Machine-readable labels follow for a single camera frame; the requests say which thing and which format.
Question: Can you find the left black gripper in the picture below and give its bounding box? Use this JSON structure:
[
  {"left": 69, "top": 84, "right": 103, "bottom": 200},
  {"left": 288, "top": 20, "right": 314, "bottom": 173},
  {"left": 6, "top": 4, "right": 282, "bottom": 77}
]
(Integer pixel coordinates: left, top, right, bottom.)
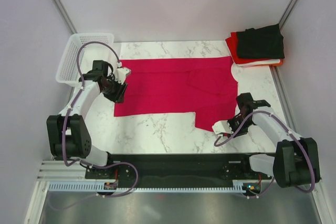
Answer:
[{"left": 101, "top": 76, "right": 128, "bottom": 104}]

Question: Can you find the left aluminium corner post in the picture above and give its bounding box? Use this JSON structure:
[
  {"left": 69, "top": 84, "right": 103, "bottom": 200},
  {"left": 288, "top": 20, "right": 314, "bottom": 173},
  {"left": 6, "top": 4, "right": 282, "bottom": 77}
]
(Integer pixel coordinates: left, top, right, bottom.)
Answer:
[{"left": 51, "top": 0, "right": 77, "bottom": 34}]

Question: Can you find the folded black t shirt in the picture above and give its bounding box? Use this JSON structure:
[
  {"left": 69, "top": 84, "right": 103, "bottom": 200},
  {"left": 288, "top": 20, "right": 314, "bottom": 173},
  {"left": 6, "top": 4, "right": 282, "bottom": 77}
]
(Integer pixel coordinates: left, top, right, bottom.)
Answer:
[{"left": 236, "top": 24, "right": 285, "bottom": 59}]

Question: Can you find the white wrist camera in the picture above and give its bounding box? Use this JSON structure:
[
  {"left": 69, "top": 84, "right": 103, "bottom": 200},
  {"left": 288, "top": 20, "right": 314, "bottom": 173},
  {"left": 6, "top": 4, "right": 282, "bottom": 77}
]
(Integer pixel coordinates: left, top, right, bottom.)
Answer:
[
  {"left": 114, "top": 62, "right": 131, "bottom": 84},
  {"left": 212, "top": 120, "right": 234, "bottom": 137}
]

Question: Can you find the white plastic laundry basket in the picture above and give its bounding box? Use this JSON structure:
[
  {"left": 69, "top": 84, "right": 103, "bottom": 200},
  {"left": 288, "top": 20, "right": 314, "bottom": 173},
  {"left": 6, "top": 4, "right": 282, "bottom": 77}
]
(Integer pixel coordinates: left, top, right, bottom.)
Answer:
[{"left": 56, "top": 33, "right": 117, "bottom": 87}]

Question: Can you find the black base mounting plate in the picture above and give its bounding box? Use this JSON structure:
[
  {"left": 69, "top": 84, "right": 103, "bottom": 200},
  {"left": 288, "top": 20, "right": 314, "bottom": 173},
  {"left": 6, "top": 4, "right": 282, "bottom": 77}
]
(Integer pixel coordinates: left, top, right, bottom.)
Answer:
[{"left": 85, "top": 153, "right": 269, "bottom": 188}]

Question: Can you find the folded orange t shirt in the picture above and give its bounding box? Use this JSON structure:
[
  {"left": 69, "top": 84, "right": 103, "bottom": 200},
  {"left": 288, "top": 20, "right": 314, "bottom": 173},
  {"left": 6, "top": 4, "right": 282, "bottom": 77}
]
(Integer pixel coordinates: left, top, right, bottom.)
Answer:
[{"left": 236, "top": 59, "right": 284, "bottom": 68}]

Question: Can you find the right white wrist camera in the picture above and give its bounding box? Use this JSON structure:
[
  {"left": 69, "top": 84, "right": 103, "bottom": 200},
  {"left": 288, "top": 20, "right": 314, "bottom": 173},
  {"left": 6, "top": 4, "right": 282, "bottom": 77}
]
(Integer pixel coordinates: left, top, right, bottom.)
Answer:
[{"left": 212, "top": 120, "right": 234, "bottom": 137}]

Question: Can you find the crimson red t shirt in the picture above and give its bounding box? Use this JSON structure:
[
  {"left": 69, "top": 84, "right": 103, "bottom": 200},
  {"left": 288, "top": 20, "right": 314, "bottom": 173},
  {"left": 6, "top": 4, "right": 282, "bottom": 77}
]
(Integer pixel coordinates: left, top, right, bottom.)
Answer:
[{"left": 114, "top": 57, "right": 238, "bottom": 131}]

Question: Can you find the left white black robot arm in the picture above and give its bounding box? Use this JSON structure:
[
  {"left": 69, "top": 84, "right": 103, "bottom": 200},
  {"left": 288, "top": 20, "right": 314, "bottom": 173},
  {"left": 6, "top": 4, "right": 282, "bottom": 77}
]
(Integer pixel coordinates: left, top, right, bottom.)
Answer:
[{"left": 46, "top": 60, "right": 131, "bottom": 178}]

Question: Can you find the white slotted cable duct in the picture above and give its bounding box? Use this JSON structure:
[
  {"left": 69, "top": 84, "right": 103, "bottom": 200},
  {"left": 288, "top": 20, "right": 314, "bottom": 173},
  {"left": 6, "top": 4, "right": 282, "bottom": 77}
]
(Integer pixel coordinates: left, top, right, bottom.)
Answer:
[{"left": 48, "top": 180, "right": 260, "bottom": 193}]

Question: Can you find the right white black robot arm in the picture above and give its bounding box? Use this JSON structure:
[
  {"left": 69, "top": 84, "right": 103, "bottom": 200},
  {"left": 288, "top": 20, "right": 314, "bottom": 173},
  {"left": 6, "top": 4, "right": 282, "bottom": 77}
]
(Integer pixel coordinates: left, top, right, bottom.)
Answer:
[{"left": 227, "top": 93, "right": 321, "bottom": 191}]

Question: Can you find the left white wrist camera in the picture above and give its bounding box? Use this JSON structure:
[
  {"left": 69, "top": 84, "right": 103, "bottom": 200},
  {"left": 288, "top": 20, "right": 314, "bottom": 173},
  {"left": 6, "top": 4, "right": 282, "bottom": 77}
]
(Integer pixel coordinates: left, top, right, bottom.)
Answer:
[{"left": 114, "top": 62, "right": 131, "bottom": 84}]

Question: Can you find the folded white t shirt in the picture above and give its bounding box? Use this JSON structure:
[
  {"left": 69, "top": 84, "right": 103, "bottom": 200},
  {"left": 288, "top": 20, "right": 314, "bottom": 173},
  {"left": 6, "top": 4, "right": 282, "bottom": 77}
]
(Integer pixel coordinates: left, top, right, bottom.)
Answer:
[{"left": 235, "top": 58, "right": 280, "bottom": 67}]

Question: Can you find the aluminium front frame rail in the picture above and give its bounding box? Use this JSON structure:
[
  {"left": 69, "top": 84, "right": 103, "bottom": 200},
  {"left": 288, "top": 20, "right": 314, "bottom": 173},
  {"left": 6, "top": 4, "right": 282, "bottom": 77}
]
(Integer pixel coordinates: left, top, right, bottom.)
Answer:
[{"left": 36, "top": 159, "right": 324, "bottom": 182}]

